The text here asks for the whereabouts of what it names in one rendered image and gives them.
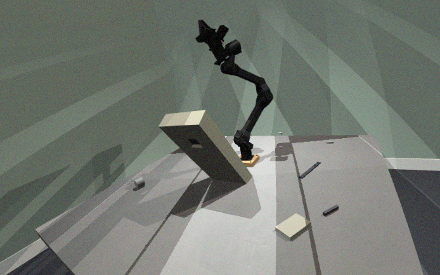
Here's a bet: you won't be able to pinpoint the dark grey rectangular bar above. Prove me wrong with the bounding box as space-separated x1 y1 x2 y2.
323 205 339 216

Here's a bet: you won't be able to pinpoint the white cylinder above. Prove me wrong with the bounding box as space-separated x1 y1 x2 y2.
134 177 145 189

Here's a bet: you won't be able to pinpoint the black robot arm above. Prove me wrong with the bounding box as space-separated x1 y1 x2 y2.
212 25 273 161

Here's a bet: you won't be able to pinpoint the dark grey flat bar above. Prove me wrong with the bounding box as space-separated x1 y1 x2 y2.
299 162 320 179

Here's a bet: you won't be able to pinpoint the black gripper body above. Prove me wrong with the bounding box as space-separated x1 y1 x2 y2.
196 30 223 52

